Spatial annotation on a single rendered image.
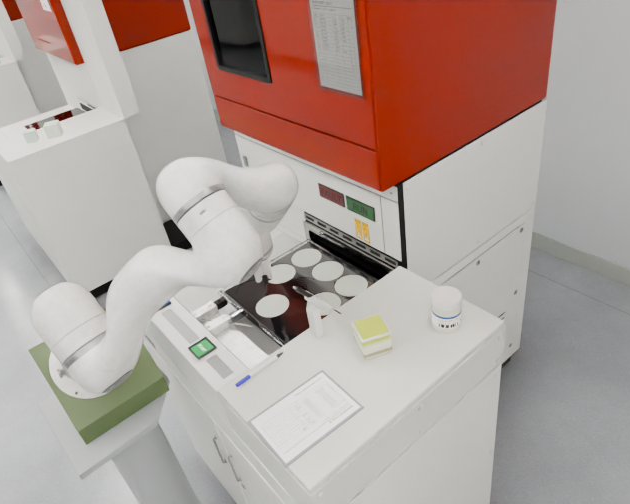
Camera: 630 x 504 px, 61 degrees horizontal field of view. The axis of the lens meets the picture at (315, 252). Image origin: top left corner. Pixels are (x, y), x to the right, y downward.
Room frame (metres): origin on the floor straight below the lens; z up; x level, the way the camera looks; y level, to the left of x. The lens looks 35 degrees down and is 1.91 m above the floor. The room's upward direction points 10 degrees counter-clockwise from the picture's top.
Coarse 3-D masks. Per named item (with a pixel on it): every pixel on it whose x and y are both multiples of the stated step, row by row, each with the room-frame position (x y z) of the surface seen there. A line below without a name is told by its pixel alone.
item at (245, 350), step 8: (232, 328) 1.15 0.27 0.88; (216, 336) 1.13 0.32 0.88; (224, 336) 1.13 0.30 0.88; (232, 336) 1.12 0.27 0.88; (240, 336) 1.11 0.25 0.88; (224, 344) 1.09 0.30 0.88; (232, 344) 1.09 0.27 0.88; (240, 344) 1.08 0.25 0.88; (248, 344) 1.08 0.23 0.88; (232, 352) 1.06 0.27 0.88; (240, 352) 1.05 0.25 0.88; (248, 352) 1.05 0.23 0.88; (256, 352) 1.04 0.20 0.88; (240, 360) 1.02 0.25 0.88; (248, 360) 1.02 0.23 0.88; (256, 360) 1.01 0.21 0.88
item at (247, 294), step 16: (288, 256) 1.43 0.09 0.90; (304, 272) 1.33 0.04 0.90; (352, 272) 1.29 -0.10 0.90; (240, 288) 1.31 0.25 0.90; (256, 288) 1.29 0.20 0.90; (272, 288) 1.28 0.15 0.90; (288, 288) 1.27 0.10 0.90; (304, 288) 1.25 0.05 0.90; (320, 288) 1.24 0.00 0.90; (240, 304) 1.23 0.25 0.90; (256, 304) 1.22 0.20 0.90; (304, 304) 1.18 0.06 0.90; (272, 320) 1.13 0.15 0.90; (288, 320) 1.12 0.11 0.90; (304, 320) 1.11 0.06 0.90; (288, 336) 1.06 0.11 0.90
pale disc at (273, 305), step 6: (276, 294) 1.25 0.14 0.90; (264, 300) 1.23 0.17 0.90; (270, 300) 1.22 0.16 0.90; (276, 300) 1.22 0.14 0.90; (282, 300) 1.21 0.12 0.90; (288, 300) 1.21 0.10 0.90; (258, 306) 1.21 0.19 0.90; (264, 306) 1.20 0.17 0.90; (270, 306) 1.20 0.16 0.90; (276, 306) 1.19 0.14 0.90; (282, 306) 1.19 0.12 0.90; (258, 312) 1.18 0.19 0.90; (264, 312) 1.18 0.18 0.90; (270, 312) 1.17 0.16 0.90; (276, 312) 1.17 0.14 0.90; (282, 312) 1.16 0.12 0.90
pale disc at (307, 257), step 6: (300, 252) 1.44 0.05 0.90; (306, 252) 1.44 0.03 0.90; (312, 252) 1.43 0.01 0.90; (318, 252) 1.42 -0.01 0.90; (294, 258) 1.41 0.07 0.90; (300, 258) 1.41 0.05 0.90; (306, 258) 1.40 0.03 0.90; (312, 258) 1.40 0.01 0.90; (318, 258) 1.39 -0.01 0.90; (294, 264) 1.38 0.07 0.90; (300, 264) 1.38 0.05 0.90; (306, 264) 1.37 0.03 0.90; (312, 264) 1.36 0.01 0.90
